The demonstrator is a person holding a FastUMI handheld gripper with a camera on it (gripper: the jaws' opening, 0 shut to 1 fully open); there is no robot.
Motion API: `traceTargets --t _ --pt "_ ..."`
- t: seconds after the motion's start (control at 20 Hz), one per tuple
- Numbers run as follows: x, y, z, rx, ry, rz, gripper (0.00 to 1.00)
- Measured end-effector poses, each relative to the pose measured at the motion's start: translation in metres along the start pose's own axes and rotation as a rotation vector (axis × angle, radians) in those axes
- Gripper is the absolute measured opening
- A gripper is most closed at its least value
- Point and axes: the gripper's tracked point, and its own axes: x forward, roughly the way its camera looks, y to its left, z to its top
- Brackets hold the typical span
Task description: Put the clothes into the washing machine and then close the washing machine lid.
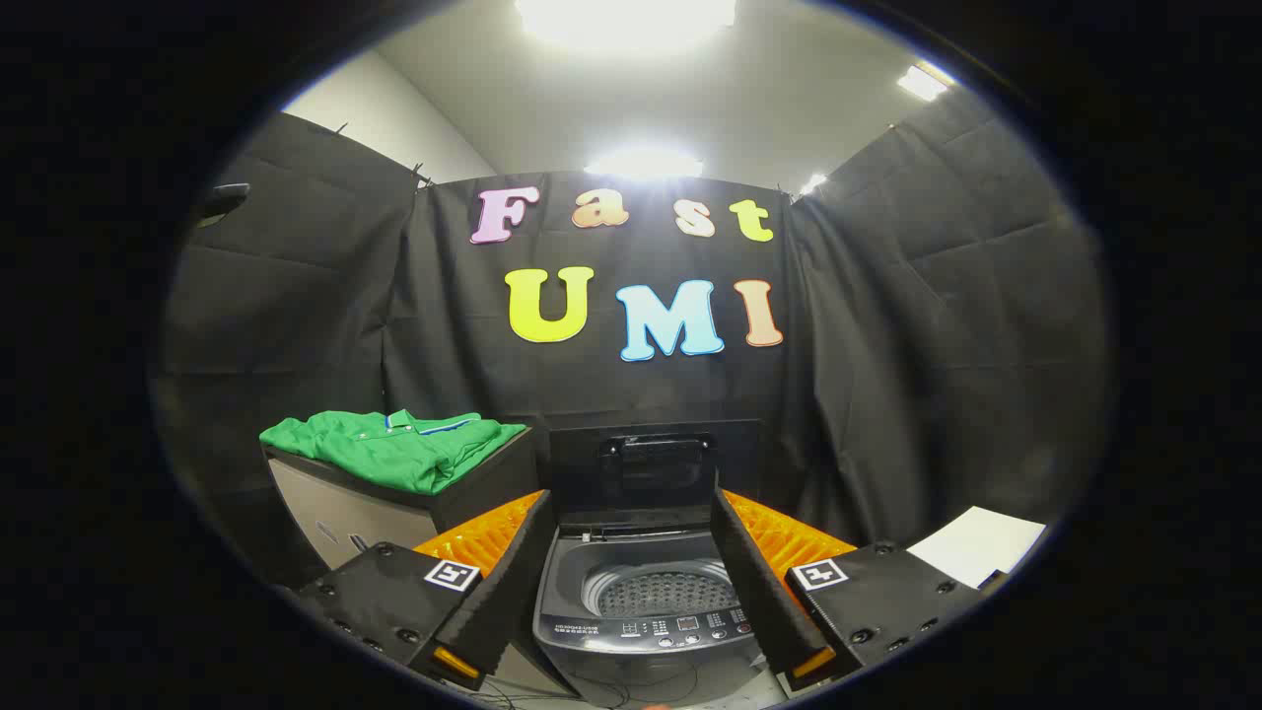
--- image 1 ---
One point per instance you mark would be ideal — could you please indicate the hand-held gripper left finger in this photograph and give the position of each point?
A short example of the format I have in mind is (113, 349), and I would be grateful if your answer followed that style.
(513, 582)

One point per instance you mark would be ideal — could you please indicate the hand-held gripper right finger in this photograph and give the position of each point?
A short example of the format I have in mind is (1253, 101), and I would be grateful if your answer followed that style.
(754, 582)

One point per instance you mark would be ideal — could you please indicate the grey washing machine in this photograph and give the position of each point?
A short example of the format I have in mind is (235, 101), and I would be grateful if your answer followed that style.
(641, 666)

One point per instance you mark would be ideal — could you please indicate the green polo shirt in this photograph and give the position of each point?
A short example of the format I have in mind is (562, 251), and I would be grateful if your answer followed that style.
(404, 454)

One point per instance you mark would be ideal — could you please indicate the grey cabinet box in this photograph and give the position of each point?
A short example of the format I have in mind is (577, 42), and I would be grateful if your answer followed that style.
(335, 518)

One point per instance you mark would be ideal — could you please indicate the black backdrop cloth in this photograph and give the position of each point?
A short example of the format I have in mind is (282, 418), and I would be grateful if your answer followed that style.
(887, 345)

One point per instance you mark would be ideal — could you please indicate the small ceiling light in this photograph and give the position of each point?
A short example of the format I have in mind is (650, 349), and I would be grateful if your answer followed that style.
(813, 183)

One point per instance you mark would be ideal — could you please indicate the large ceiling light panel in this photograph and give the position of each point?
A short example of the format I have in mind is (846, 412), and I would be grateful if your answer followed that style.
(626, 20)

